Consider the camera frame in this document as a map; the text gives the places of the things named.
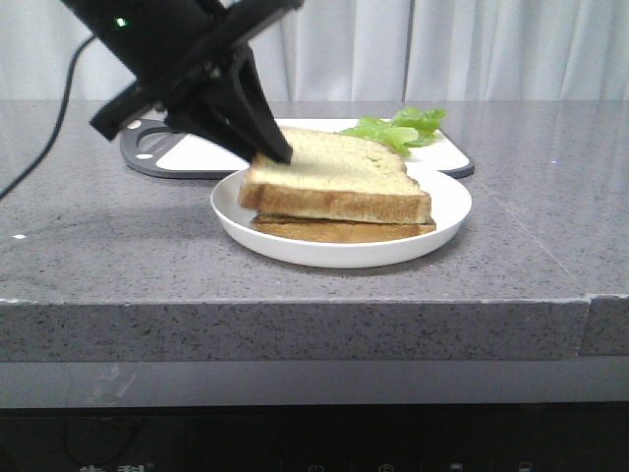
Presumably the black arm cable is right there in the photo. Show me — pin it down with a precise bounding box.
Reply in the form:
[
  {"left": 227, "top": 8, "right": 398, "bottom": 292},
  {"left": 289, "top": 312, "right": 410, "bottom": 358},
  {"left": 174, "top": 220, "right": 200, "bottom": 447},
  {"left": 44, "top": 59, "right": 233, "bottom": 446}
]
[{"left": 0, "top": 34, "right": 95, "bottom": 202}]

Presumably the white cutting board black handle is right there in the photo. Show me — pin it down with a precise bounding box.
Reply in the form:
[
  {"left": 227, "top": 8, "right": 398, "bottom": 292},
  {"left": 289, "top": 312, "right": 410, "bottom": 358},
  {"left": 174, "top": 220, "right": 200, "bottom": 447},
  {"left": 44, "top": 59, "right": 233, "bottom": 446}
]
[{"left": 119, "top": 119, "right": 475, "bottom": 180}]

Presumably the black appliance front panel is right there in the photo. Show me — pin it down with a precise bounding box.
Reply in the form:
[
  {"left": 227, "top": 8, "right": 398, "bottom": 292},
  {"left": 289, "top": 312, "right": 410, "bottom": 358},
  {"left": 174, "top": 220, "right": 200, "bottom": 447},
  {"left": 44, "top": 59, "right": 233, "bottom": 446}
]
[{"left": 1, "top": 403, "right": 628, "bottom": 471}]

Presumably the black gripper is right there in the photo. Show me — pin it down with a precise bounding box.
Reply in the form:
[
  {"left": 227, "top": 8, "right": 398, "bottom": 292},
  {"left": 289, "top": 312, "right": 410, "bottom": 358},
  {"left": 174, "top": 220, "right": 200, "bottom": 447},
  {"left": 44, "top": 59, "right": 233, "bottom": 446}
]
[{"left": 89, "top": 1, "right": 302, "bottom": 163}]

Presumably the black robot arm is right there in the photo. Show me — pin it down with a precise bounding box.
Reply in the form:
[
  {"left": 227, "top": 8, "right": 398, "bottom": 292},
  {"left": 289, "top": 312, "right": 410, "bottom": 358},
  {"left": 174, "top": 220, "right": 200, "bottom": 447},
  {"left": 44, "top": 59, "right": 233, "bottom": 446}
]
[{"left": 65, "top": 1, "right": 302, "bottom": 163}]

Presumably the green lettuce leaf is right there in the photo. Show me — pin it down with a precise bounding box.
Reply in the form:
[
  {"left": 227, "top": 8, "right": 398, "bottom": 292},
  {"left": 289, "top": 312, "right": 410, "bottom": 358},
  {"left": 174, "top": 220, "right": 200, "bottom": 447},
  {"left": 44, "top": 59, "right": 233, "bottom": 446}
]
[{"left": 340, "top": 106, "right": 446, "bottom": 156}]

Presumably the toasted bread slice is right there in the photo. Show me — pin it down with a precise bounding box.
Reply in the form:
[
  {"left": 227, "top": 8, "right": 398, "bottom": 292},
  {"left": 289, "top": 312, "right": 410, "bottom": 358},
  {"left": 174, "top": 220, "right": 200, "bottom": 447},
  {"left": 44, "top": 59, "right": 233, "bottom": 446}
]
[
  {"left": 238, "top": 127, "right": 431, "bottom": 224},
  {"left": 250, "top": 214, "right": 436, "bottom": 244}
]

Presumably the white round plate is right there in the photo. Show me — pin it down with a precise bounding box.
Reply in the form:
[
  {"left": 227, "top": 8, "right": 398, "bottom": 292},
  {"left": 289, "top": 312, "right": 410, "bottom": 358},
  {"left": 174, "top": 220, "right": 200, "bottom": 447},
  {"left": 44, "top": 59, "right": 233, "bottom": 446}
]
[{"left": 210, "top": 163, "right": 472, "bottom": 268}]

